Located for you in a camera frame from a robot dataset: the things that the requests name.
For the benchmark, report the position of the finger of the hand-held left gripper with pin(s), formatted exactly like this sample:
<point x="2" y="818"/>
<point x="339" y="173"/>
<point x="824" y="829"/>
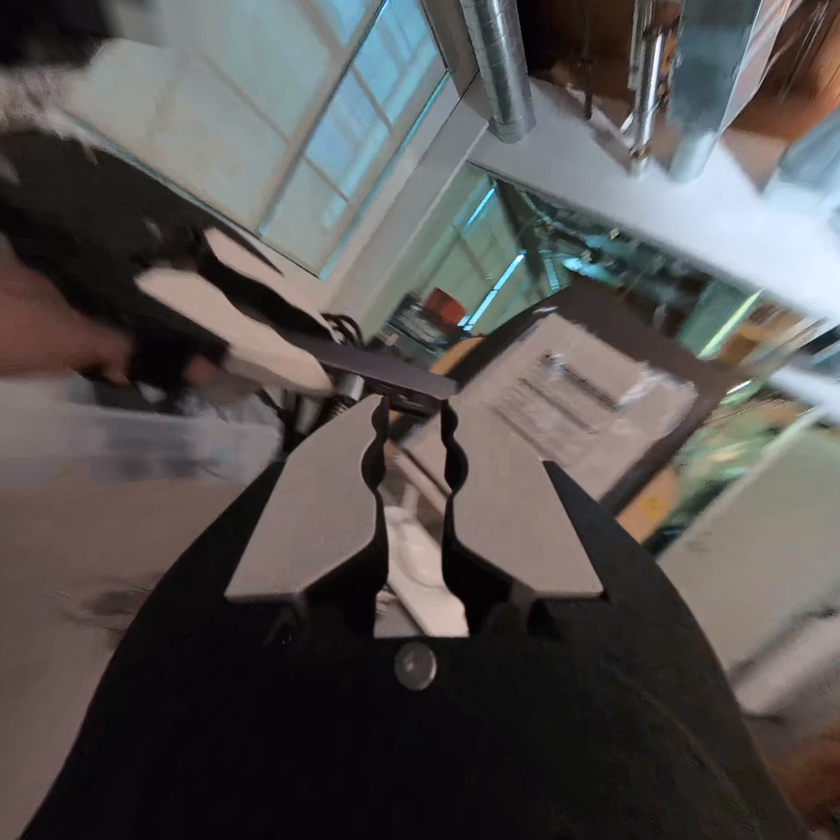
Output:
<point x="236" y="249"/>
<point x="249" y="341"/>

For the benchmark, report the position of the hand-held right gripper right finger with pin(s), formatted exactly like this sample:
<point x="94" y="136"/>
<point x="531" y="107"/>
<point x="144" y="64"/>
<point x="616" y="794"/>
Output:
<point x="525" y="525"/>

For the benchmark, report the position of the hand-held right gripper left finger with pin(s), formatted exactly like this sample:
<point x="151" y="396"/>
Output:
<point x="308" y="525"/>

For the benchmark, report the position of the grey usb hub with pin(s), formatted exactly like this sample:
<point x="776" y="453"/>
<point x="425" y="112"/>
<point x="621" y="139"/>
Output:
<point x="394" y="377"/>

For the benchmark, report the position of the person's left hand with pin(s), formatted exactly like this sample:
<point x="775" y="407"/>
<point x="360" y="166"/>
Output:
<point x="52" y="328"/>

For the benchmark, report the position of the instruction sheet in sleeve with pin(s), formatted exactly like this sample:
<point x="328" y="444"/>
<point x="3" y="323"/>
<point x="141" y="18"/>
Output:
<point x="590" y="407"/>

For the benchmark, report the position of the frosted glass window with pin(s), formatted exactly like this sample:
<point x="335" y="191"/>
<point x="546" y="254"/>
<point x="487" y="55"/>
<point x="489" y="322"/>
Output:
<point x="367" y="131"/>

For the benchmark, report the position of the wood-backed screen white stand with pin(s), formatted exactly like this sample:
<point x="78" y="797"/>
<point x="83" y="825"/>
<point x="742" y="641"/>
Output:
<point x="656" y="341"/>

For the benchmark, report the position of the spiral ventilation duct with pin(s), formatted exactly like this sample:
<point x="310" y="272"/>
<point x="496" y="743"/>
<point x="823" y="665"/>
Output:
<point x="499" y="65"/>

